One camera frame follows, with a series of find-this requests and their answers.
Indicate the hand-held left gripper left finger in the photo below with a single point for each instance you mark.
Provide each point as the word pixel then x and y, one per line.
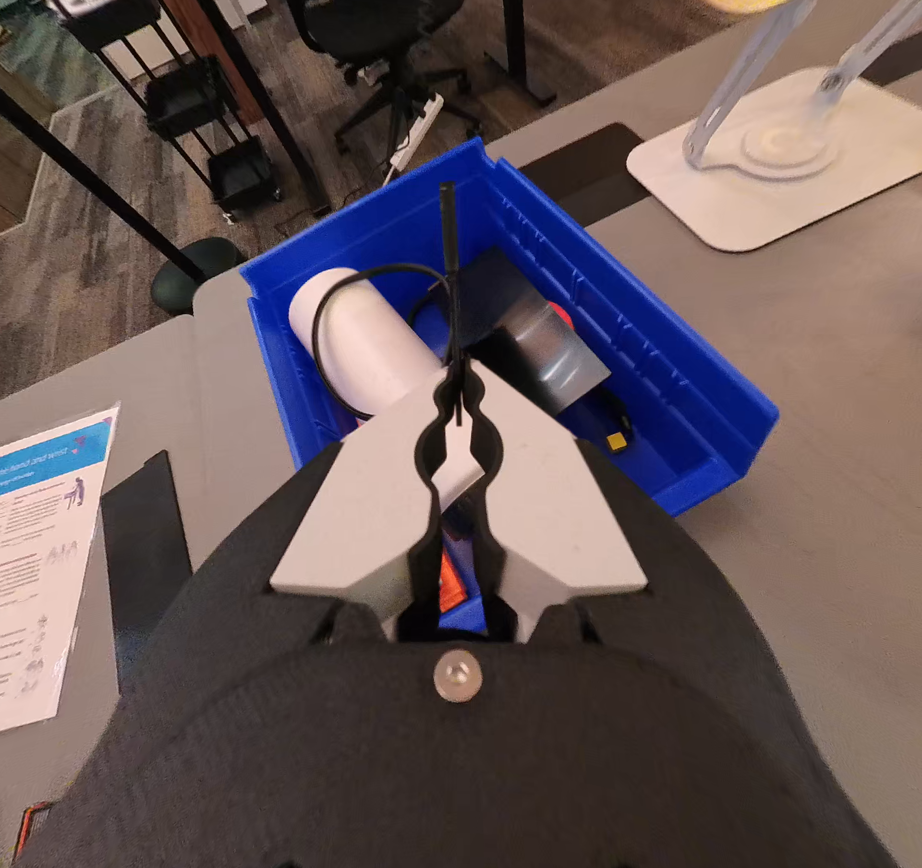
pixel 346 508

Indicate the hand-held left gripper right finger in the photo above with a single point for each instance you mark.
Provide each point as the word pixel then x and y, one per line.
pixel 562 508

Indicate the blue plastic bin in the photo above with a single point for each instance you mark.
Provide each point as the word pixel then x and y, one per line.
pixel 648 349

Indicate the orange label packet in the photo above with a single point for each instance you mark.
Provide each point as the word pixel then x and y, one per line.
pixel 452 583

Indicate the white plastic pipe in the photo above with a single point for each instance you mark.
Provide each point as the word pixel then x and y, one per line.
pixel 367 335

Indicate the black pole round base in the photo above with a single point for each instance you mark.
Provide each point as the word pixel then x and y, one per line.
pixel 198 267

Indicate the printed paper sheet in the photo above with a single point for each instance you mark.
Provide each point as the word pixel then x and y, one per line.
pixel 43 558

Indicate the white power strip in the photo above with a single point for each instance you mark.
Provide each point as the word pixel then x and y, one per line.
pixel 421 126

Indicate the white base book stand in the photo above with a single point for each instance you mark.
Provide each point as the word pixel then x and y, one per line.
pixel 792 184

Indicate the black desk leg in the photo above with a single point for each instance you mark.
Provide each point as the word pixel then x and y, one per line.
pixel 513 18

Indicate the black office chair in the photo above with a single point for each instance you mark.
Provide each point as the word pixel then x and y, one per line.
pixel 382 11

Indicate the grey duct tape roll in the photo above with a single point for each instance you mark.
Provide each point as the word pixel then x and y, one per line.
pixel 569 371

